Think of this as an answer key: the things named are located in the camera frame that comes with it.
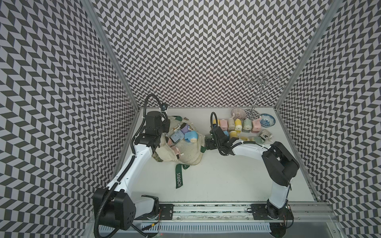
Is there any pale blue block sharpener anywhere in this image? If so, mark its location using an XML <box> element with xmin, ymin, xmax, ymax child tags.
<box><xmin>170</xmin><ymin>130</ymin><xmax>185</xmax><ymax>144</ymax></box>

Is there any pink ribbed bowl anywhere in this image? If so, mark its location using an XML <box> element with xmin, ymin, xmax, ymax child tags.
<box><xmin>231</xmin><ymin>108</ymin><xmax>247</xmax><ymax>120</ymax></box>

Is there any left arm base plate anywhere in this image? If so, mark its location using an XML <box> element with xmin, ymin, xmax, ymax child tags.
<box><xmin>135</xmin><ymin>203</ymin><xmax>174</xmax><ymax>221</ymax></box>

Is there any white cartoon pencil sharpener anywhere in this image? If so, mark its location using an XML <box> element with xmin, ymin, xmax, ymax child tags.
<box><xmin>227</xmin><ymin>117</ymin><xmax>236</xmax><ymax>131</ymax></box>

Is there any yellow round pencil sharpener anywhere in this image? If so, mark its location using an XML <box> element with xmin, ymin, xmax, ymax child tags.
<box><xmin>234</xmin><ymin>119</ymin><xmax>243</xmax><ymax>131</ymax></box>

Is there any purple small pencil sharpener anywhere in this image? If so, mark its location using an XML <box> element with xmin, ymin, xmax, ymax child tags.
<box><xmin>180</xmin><ymin>123</ymin><xmax>192</xmax><ymax>134</ymax></box>

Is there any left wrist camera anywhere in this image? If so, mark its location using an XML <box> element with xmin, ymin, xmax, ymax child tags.
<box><xmin>160</xmin><ymin>103</ymin><xmax>169</xmax><ymax>113</ymax></box>

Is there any white grey pencil sharpener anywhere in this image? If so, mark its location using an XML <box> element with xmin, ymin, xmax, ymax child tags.
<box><xmin>260</xmin><ymin>130</ymin><xmax>273</xmax><ymax>143</ymax></box>

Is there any blue white patterned bowl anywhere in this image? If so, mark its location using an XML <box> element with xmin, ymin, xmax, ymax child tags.
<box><xmin>260</xmin><ymin>114</ymin><xmax>276</xmax><ymax>128</ymax></box>

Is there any mint green pencil sharpener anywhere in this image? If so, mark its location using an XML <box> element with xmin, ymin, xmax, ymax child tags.
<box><xmin>242</xmin><ymin>118</ymin><xmax>253</xmax><ymax>132</ymax></box>

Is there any small pink sharpener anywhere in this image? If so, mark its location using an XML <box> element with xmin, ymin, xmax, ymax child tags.
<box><xmin>166</xmin><ymin>137</ymin><xmax>180</xmax><ymax>158</ymax></box>

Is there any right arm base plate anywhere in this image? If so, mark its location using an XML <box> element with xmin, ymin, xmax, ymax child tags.
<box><xmin>250</xmin><ymin>203</ymin><xmax>294</xmax><ymax>222</ymax></box>

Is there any pink block pencil sharpener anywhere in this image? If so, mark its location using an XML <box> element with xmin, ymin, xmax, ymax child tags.
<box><xmin>252</xmin><ymin>119</ymin><xmax>262</xmax><ymax>133</ymax></box>

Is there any cream canvas tote bag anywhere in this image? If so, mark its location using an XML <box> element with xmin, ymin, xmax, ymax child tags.
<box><xmin>153</xmin><ymin>116</ymin><xmax>206</xmax><ymax>189</ymax></box>

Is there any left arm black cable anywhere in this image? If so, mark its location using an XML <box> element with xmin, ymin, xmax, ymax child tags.
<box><xmin>93</xmin><ymin>93</ymin><xmax>167</xmax><ymax>238</ymax></box>

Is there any green block pencil sharpener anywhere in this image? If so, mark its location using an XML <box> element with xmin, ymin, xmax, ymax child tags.
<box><xmin>252</xmin><ymin>136</ymin><xmax>264</xmax><ymax>145</ymax></box>

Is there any silver jewelry tree stand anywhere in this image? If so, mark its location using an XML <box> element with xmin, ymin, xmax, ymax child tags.
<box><xmin>245</xmin><ymin>71</ymin><xmax>284</xmax><ymax>120</ymax></box>

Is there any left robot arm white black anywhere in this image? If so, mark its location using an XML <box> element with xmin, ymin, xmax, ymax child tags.
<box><xmin>92</xmin><ymin>111</ymin><xmax>170</xmax><ymax>236</ymax></box>

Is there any small yellow black sharpener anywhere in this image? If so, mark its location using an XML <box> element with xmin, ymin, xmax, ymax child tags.
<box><xmin>239</xmin><ymin>136</ymin><xmax>250</xmax><ymax>141</ymax></box>

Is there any pink rounded pencil sharpener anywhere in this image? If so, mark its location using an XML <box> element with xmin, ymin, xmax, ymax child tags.
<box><xmin>219</xmin><ymin>119</ymin><xmax>229</xmax><ymax>131</ymax></box>

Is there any aluminium mounting rail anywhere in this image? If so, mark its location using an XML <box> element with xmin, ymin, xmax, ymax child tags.
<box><xmin>160</xmin><ymin>202</ymin><xmax>338</xmax><ymax>224</ymax></box>

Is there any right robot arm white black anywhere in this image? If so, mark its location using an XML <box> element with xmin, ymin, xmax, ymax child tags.
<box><xmin>210</xmin><ymin>124</ymin><xmax>300</xmax><ymax>222</ymax></box>

